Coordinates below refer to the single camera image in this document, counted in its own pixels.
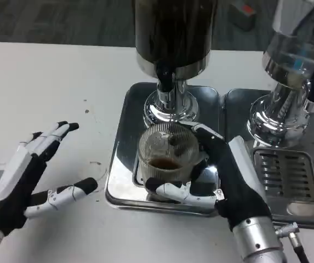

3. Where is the steel drip tray base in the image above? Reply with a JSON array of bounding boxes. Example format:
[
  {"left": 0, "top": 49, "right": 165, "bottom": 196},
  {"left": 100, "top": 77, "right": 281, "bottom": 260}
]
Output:
[
  {"left": 105, "top": 82, "right": 226, "bottom": 217},
  {"left": 224, "top": 88, "right": 314, "bottom": 220}
]

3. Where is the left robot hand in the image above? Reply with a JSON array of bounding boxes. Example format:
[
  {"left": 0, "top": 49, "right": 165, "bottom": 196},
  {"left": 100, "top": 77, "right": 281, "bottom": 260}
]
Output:
[{"left": 0, "top": 120, "right": 99, "bottom": 238}]

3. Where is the dark drink dispenser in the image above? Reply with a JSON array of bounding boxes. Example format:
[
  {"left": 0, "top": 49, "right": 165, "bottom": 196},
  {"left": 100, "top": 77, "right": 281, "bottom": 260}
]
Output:
[{"left": 133, "top": 0, "right": 219, "bottom": 128}]

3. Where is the grey box with red label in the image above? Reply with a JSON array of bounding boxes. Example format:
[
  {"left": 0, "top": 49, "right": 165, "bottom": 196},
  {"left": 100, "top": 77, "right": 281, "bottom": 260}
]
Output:
[{"left": 227, "top": 4, "right": 258, "bottom": 31}]

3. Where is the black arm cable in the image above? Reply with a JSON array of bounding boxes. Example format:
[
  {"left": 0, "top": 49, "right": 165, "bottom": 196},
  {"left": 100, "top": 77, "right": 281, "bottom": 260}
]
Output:
[{"left": 273, "top": 222, "right": 310, "bottom": 263}]

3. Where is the clear drink dispenser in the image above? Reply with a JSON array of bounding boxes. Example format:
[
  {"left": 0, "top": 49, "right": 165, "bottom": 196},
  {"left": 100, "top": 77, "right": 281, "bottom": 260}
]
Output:
[{"left": 247, "top": 0, "right": 314, "bottom": 148}]

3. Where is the clear ribbed glass cup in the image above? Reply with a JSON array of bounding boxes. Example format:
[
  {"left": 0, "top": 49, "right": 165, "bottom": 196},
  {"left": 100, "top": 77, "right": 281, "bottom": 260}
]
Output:
[{"left": 136, "top": 122, "right": 201, "bottom": 192}]

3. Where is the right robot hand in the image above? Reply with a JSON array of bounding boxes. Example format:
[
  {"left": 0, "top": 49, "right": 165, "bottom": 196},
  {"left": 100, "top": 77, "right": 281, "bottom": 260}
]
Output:
[{"left": 145, "top": 120, "right": 272, "bottom": 233}]

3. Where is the steel drip grid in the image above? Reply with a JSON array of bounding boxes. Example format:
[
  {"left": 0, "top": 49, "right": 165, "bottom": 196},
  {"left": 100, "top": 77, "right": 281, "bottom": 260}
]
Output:
[{"left": 252, "top": 147, "right": 314, "bottom": 202}]

